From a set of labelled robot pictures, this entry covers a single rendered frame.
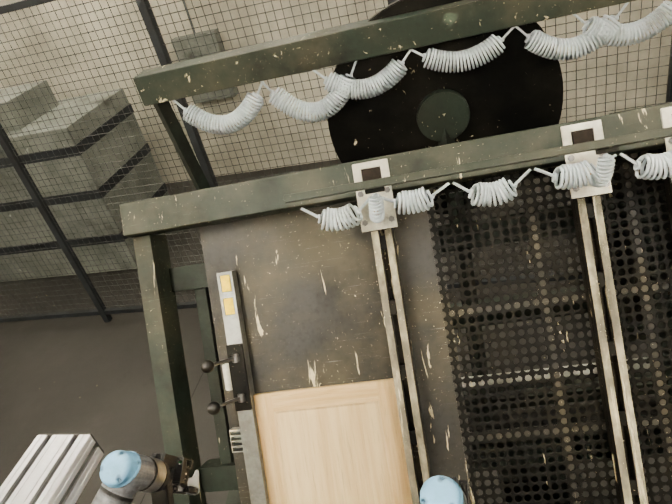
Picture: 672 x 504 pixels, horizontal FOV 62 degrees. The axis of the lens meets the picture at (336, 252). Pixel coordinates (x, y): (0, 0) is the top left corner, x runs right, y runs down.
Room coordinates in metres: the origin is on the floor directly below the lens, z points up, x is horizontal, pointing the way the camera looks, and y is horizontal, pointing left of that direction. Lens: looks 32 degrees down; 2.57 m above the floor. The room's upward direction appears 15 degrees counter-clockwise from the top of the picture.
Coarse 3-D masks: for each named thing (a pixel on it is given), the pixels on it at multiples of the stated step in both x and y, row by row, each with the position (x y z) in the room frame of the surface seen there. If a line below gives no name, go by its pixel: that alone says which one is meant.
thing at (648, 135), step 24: (576, 144) 1.16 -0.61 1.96; (600, 144) 1.14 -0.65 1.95; (624, 144) 1.14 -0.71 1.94; (456, 168) 1.21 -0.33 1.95; (480, 168) 1.20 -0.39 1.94; (576, 168) 1.17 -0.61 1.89; (648, 168) 1.12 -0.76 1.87; (312, 192) 1.29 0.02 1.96; (336, 192) 1.27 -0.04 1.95; (408, 192) 1.27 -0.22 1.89; (480, 192) 1.26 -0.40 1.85; (504, 192) 1.19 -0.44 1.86; (336, 216) 1.29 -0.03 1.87; (360, 216) 1.30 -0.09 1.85
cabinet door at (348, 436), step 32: (352, 384) 1.20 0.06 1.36; (384, 384) 1.17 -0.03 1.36; (256, 416) 1.23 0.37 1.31; (288, 416) 1.20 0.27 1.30; (320, 416) 1.18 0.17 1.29; (352, 416) 1.15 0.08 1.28; (384, 416) 1.13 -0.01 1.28; (288, 448) 1.16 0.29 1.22; (320, 448) 1.13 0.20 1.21; (352, 448) 1.11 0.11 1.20; (384, 448) 1.08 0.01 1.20; (288, 480) 1.11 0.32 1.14; (320, 480) 1.08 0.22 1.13; (352, 480) 1.06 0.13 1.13; (384, 480) 1.04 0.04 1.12
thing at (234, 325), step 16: (224, 272) 1.46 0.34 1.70; (240, 304) 1.42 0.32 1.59; (224, 320) 1.38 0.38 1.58; (240, 320) 1.38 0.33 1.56; (240, 336) 1.35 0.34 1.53; (240, 416) 1.23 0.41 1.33; (240, 432) 1.20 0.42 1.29; (256, 432) 1.19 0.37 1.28; (256, 448) 1.17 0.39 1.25; (256, 464) 1.14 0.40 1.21; (256, 480) 1.12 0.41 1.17; (256, 496) 1.09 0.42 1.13
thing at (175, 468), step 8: (152, 456) 0.95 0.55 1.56; (160, 456) 0.95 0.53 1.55; (168, 456) 0.95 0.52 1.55; (168, 464) 0.94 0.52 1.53; (176, 464) 0.96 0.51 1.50; (184, 464) 0.96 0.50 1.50; (192, 464) 0.98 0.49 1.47; (168, 472) 0.91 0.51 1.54; (176, 472) 0.94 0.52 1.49; (184, 472) 0.94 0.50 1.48; (168, 480) 0.90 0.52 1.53; (176, 480) 0.92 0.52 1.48; (184, 480) 0.95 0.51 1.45; (160, 488) 0.88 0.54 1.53; (176, 488) 0.91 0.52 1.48
